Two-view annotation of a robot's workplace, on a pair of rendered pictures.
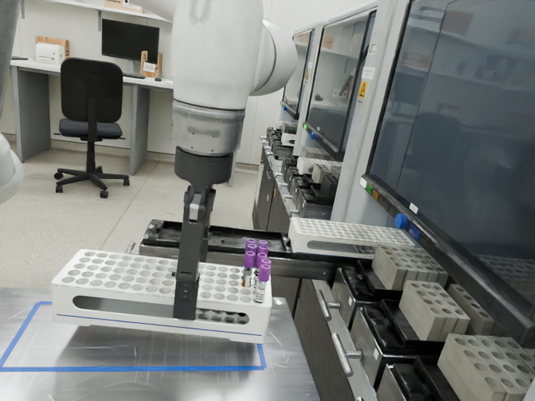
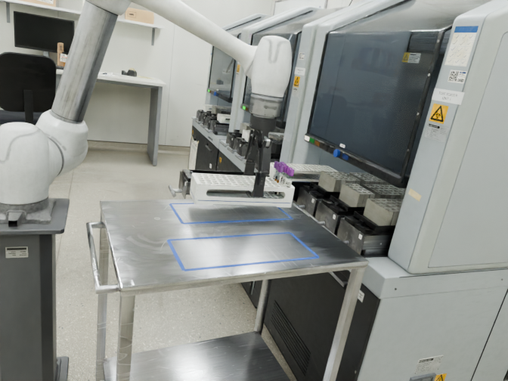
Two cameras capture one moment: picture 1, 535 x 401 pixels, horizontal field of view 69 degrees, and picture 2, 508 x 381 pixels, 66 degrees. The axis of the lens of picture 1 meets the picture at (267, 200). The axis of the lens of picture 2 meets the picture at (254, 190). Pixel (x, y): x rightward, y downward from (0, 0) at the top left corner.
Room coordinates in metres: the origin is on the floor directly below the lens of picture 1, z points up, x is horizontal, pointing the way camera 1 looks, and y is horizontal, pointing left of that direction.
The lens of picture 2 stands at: (-0.59, 0.38, 1.25)
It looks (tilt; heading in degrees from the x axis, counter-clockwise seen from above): 18 degrees down; 345
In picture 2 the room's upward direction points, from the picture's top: 9 degrees clockwise
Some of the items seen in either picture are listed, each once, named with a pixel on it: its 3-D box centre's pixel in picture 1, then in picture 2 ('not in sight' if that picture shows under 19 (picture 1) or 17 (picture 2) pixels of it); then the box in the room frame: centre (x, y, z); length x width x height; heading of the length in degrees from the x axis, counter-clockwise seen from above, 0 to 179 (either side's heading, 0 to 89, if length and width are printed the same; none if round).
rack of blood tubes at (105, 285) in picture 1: (169, 293); (242, 190); (0.50, 0.12, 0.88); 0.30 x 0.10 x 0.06; 95
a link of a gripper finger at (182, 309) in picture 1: (185, 296); (259, 184); (0.45, 0.09, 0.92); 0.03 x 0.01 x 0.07; 95
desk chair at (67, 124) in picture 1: (93, 125); (24, 115); (3.14, 1.50, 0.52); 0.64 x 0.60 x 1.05; 28
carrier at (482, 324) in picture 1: (466, 315); (371, 196); (0.63, -0.39, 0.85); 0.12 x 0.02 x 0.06; 8
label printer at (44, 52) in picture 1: (49, 53); not in sight; (3.77, 2.21, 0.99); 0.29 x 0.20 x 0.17; 16
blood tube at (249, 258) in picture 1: (245, 286); (278, 182); (0.50, 0.01, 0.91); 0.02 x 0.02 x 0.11
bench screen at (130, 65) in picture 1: (130, 49); (45, 41); (3.99, 1.54, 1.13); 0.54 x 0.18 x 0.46; 92
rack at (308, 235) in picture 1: (349, 242); (302, 174); (0.91, -0.22, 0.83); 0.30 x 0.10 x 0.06; 98
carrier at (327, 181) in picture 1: (327, 187); (273, 147); (1.31, -0.20, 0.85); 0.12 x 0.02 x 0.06; 8
